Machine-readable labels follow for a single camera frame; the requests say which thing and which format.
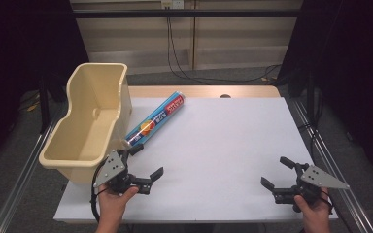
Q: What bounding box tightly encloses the person's left hand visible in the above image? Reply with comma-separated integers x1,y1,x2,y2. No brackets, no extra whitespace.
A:
97,185,141,225

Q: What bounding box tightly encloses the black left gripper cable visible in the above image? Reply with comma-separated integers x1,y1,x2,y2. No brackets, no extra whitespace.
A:
89,157,111,224

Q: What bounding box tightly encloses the aluminium frame rail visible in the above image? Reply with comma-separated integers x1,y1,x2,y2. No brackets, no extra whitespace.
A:
0,106,68,233
291,98,373,233

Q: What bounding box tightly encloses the black horizontal bar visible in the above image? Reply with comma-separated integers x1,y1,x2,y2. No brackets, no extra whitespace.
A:
72,9,303,19

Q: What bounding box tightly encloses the white table mat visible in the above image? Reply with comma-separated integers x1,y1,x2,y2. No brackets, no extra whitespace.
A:
53,96,339,224

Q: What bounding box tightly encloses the blue wrap roll tube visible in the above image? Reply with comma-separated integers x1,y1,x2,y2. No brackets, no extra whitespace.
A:
123,90,187,148

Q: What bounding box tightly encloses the person's right hand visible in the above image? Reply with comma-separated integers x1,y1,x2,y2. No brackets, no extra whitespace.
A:
292,188,333,228

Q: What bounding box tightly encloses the cream plastic bin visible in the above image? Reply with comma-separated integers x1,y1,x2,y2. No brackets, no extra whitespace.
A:
38,62,133,185

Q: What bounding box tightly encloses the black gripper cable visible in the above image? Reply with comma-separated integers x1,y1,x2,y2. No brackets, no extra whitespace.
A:
89,157,111,224
320,192,335,216

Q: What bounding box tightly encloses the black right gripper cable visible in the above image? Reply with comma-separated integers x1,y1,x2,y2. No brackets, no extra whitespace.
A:
320,192,335,216

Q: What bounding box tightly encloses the black wall cable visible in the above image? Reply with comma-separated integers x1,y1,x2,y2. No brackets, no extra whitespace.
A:
165,6,283,84

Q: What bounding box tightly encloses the dark curtain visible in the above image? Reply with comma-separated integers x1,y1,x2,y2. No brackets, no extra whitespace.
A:
276,0,373,185
0,0,90,169

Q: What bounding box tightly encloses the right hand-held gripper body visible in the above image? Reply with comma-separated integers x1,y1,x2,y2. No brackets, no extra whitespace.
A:
271,162,351,205

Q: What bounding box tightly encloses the black metal stand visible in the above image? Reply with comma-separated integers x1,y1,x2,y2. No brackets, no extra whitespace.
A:
38,75,52,134

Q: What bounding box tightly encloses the white wall socket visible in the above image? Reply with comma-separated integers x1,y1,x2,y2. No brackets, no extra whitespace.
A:
160,0,186,10

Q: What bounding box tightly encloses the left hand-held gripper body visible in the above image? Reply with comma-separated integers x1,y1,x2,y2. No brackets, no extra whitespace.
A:
92,149,153,196

